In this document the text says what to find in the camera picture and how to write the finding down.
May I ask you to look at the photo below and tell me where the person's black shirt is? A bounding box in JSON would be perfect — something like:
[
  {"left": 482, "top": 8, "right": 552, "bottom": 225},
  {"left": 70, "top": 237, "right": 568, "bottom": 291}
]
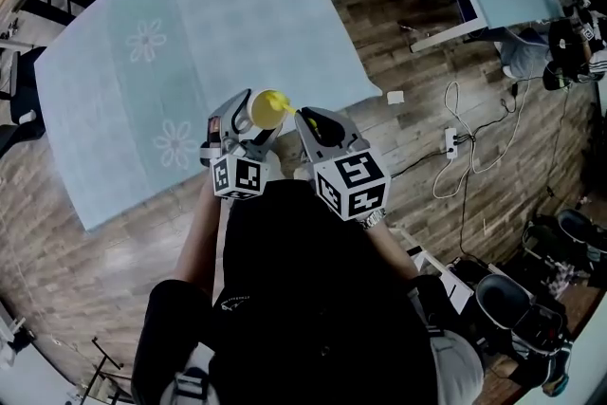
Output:
[{"left": 131, "top": 178, "right": 440, "bottom": 405}]

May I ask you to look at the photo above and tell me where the silver wristwatch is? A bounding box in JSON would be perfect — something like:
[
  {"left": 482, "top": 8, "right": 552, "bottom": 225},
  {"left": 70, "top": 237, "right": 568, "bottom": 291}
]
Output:
[{"left": 358, "top": 208, "right": 388, "bottom": 231}]

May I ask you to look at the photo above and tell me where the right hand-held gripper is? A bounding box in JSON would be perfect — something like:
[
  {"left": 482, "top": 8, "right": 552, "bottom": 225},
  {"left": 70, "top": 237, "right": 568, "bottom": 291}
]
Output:
[{"left": 293, "top": 106, "right": 392, "bottom": 222}]

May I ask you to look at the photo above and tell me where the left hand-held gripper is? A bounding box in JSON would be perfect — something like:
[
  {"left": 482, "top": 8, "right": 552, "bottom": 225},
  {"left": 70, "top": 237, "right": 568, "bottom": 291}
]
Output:
[{"left": 198, "top": 88, "right": 285, "bottom": 202}]

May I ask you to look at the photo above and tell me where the yellow brush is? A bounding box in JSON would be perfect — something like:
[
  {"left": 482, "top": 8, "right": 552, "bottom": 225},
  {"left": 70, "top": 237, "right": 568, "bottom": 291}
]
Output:
[{"left": 264, "top": 90, "right": 324, "bottom": 135}]

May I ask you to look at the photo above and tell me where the person's left forearm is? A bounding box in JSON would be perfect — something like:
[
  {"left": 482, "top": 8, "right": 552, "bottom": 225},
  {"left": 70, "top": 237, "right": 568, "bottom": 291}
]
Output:
[{"left": 173, "top": 187, "right": 234, "bottom": 298}]

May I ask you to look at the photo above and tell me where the white low shelf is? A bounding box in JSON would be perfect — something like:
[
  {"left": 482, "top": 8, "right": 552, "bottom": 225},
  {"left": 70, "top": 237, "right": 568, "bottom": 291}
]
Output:
[{"left": 400, "top": 227, "right": 478, "bottom": 317}]

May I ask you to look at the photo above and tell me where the white power strip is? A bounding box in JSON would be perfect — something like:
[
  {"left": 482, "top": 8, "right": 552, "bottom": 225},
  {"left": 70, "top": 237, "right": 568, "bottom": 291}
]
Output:
[{"left": 444, "top": 126, "right": 459, "bottom": 159}]

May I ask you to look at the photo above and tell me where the white cup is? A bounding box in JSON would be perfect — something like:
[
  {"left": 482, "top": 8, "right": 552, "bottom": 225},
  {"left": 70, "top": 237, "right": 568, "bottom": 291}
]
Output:
[{"left": 246, "top": 88, "right": 290, "bottom": 131}]

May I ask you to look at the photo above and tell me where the white cable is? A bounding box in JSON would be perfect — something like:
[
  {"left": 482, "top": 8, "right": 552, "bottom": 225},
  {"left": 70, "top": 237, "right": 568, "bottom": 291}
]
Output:
[{"left": 432, "top": 80, "right": 532, "bottom": 201}]

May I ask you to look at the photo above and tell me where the black office chair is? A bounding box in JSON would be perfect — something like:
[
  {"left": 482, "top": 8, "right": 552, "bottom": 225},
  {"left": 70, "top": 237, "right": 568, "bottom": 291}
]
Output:
[{"left": 475, "top": 273, "right": 575, "bottom": 397}]

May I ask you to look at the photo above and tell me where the light blue floral tablecloth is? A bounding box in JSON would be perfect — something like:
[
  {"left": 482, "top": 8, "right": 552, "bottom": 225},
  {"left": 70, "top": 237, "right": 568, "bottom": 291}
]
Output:
[{"left": 34, "top": 0, "right": 383, "bottom": 233}]

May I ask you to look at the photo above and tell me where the black cable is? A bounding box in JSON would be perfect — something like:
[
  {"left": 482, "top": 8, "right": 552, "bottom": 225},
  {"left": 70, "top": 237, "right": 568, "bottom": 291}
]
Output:
[{"left": 388, "top": 80, "right": 573, "bottom": 262}]

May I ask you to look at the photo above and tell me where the person's right forearm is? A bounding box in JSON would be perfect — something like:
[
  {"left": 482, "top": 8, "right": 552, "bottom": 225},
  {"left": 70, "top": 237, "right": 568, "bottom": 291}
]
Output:
[{"left": 363, "top": 215, "right": 421, "bottom": 284}]

